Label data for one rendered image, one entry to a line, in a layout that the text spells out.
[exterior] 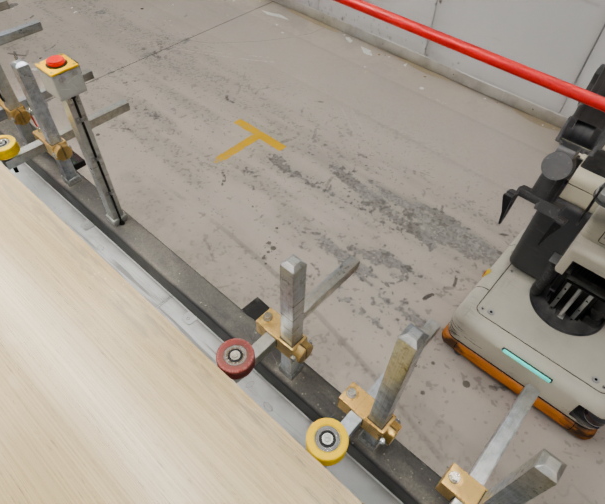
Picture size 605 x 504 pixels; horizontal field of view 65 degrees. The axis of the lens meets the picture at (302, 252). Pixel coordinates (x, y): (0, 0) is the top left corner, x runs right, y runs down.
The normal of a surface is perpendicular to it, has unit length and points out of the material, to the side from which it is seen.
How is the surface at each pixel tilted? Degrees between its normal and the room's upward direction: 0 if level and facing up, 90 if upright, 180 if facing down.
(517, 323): 0
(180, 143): 0
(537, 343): 0
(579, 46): 90
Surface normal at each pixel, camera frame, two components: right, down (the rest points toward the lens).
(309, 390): 0.03, -0.63
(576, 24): -0.67, 0.56
